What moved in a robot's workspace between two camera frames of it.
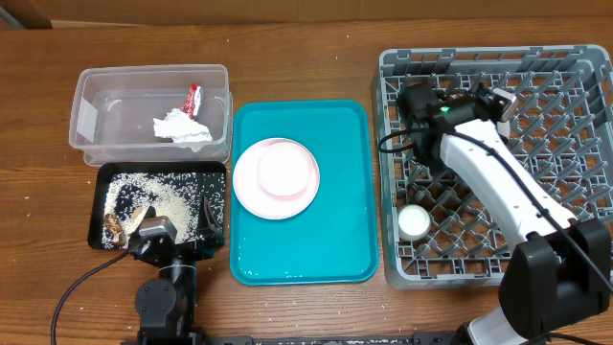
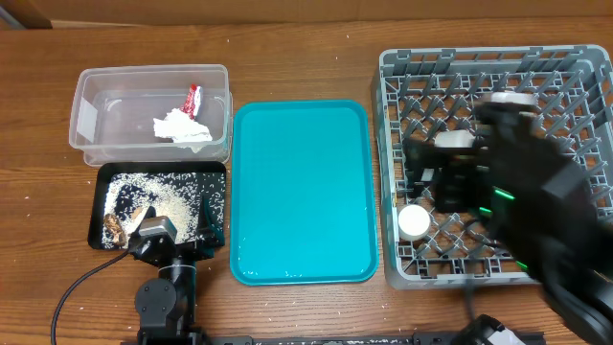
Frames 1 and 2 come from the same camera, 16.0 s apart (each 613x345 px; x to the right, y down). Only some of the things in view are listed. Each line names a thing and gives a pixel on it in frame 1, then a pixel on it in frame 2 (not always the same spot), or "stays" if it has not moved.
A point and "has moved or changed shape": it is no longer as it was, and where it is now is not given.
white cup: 414,221 stays
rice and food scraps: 177,197 stays
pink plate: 258,198 → 513,97
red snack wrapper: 192,101 stays
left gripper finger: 209,226 stays
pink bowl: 285,169 has moved or changed shape
